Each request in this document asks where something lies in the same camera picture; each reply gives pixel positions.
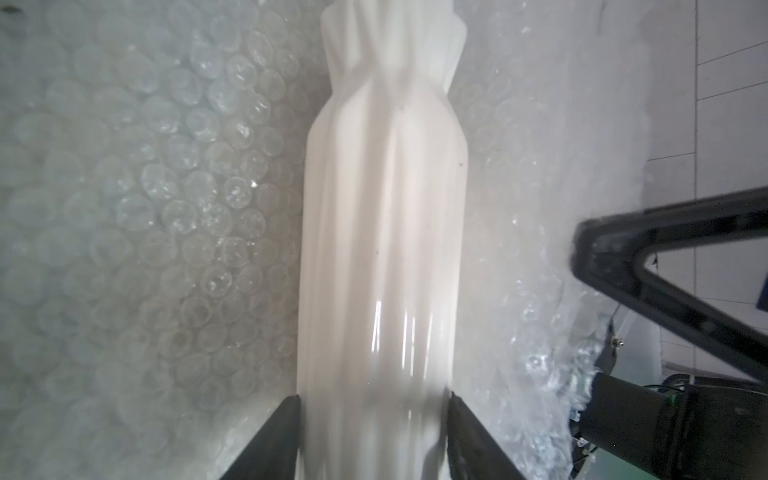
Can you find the clear bubble wrap sheet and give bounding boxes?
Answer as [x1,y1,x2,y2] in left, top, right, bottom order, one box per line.
[1,1,653,479]

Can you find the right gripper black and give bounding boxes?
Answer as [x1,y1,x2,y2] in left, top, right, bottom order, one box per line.
[571,185,768,480]

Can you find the white ribbed vase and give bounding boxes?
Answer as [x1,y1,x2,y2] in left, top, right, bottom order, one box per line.
[297,1,468,479]

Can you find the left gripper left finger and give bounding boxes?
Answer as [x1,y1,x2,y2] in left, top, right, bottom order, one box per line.
[220,395,302,480]

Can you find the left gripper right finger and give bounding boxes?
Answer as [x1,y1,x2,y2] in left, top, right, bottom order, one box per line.
[447,393,525,480]

